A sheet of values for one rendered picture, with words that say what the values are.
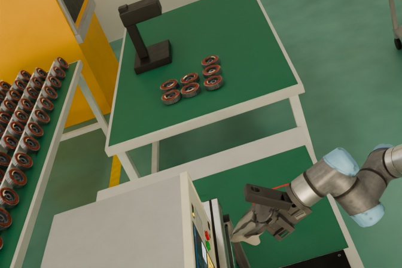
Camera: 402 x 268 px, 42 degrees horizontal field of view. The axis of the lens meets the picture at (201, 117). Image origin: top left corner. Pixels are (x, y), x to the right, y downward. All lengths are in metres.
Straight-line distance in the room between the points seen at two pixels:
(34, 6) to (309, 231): 3.29
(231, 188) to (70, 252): 1.01
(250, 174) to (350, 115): 1.63
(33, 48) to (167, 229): 3.63
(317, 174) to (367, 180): 0.13
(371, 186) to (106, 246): 0.65
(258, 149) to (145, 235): 1.18
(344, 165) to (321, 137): 2.35
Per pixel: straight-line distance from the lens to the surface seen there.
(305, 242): 1.89
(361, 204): 1.28
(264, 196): 1.26
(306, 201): 1.27
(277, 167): 2.22
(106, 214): 1.40
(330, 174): 1.24
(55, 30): 4.64
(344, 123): 3.66
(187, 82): 3.05
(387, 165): 1.33
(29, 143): 3.16
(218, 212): 1.55
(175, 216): 1.28
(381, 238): 2.87
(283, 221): 1.30
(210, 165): 2.37
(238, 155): 2.36
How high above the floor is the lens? 2.12
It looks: 30 degrees down
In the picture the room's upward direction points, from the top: 22 degrees counter-clockwise
